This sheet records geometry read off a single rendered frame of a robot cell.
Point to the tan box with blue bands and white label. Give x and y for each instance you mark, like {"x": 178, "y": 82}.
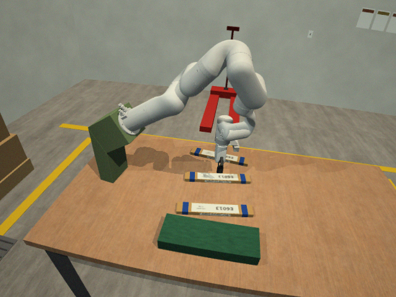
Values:
{"x": 211, "y": 155}
{"x": 208, "y": 209}
{"x": 217, "y": 177}

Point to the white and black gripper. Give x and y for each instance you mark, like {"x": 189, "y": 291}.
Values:
{"x": 220, "y": 156}

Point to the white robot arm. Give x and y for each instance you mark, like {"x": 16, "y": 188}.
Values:
{"x": 231, "y": 54}

